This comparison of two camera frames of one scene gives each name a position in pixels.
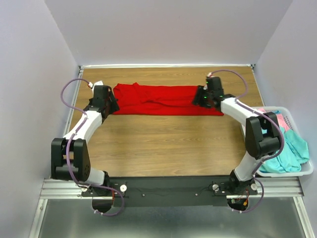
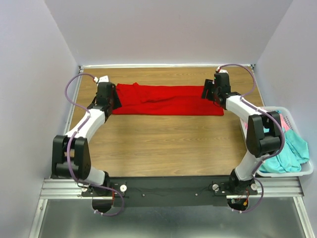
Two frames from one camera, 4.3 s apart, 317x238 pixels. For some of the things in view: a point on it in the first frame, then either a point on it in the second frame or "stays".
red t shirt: x=134 y=99 stays
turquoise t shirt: x=295 y=151 stays
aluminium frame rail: x=271 y=187 stays
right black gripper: x=201 y=90 → x=207 y=85
